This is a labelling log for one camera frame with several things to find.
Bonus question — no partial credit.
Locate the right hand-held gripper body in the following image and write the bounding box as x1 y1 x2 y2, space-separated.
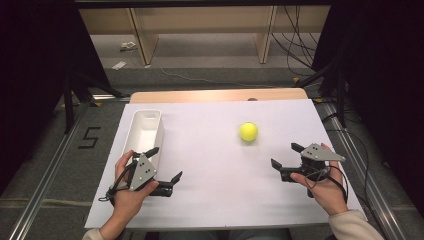
279 143 347 183

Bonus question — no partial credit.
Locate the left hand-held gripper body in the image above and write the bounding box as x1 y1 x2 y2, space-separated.
128 152 174 197

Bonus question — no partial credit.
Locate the white plastic bin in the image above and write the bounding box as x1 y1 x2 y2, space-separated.
122 109 166 173

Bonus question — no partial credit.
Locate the yellow tennis ball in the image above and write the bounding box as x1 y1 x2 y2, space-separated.
238 121 259 143

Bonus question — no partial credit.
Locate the person's left hand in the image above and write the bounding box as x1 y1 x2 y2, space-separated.
111 150 160 219

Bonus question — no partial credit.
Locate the person's right hand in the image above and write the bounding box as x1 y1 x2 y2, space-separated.
289 143 349 217

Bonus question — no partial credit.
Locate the white board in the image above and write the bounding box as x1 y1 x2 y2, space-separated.
84 99 368 231

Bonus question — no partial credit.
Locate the black metal stand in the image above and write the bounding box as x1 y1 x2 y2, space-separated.
62 71 125 134
294 63 348 128

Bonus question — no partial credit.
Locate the dark curtain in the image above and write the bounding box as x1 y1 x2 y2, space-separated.
312 0 424 216
0 0 112 196

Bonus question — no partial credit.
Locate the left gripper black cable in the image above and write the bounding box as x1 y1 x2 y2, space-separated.
98 159 139 203

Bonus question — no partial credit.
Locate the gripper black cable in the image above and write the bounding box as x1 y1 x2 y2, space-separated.
304 164 349 204
98 159 139 203

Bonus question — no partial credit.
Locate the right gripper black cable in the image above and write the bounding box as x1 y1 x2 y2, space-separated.
304 164 349 204

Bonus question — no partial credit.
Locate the black floor cable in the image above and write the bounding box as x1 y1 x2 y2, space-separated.
321 113 384 231

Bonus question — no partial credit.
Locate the aluminium floor rail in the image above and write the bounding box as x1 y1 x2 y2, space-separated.
8 103 92 240
321 103 407 240

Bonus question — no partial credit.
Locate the short aluminium rail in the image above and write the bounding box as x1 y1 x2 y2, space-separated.
91 94 132 102

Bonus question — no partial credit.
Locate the white floor cable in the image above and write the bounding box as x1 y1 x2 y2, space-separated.
160 68 268 89

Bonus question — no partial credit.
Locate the bundle of black cables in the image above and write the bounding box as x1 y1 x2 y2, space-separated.
271 5 321 77

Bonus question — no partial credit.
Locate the light wooden desk frame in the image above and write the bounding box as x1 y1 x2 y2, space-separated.
79 5 331 66

